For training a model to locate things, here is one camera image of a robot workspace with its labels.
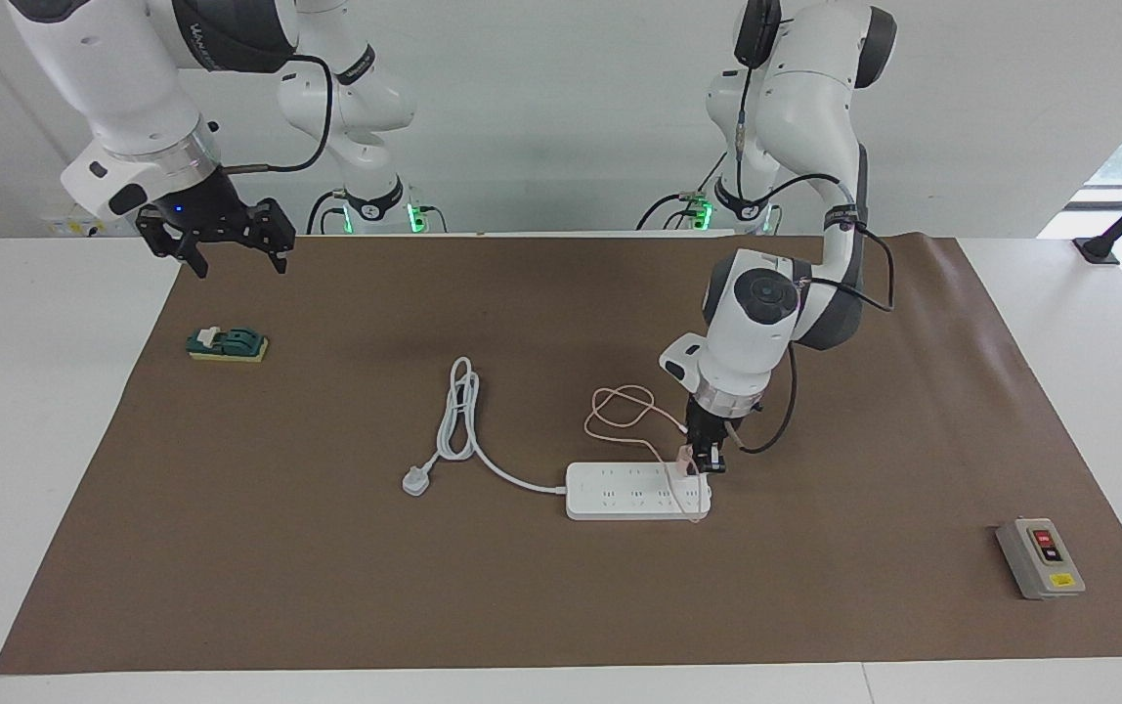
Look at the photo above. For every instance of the green knife switch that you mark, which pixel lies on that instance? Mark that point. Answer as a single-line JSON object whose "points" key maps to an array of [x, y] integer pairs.
{"points": [[229, 344]]}

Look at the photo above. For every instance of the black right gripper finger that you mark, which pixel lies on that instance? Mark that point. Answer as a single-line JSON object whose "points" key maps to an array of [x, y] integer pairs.
{"points": [[276, 230], [185, 252]]}

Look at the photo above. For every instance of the white power strip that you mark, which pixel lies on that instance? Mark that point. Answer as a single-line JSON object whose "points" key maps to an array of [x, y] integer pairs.
{"points": [[620, 494]]}

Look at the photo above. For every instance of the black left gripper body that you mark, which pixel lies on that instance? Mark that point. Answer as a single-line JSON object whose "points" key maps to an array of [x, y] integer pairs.
{"points": [[712, 425]]}

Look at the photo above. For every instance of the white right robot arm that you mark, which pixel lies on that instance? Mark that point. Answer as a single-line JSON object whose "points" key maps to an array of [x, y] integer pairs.
{"points": [[121, 88]]}

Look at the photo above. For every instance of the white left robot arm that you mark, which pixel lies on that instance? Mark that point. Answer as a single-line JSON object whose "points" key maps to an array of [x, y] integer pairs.
{"points": [[766, 323]]}

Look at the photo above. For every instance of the white wall socket box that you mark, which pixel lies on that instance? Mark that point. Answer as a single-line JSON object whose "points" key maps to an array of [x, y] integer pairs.
{"points": [[72, 227]]}

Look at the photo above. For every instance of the grey on-off switch box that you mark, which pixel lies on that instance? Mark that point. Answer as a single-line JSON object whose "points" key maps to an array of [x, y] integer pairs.
{"points": [[1040, 557]]}

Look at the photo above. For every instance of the pink charger block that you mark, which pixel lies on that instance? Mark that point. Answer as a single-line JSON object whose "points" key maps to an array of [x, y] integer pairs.
{"points": [[686, 462]]}

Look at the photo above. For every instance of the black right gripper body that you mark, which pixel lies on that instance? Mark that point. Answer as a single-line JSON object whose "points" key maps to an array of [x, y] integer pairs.
{"points": [[204, 215]]}

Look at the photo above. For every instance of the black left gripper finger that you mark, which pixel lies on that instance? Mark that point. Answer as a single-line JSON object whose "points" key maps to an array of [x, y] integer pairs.
{"points": [[718, 460], [700, 460]]}

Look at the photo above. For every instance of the brown table mat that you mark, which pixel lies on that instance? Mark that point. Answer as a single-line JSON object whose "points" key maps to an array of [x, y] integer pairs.
{"points": [[561, 587]]}

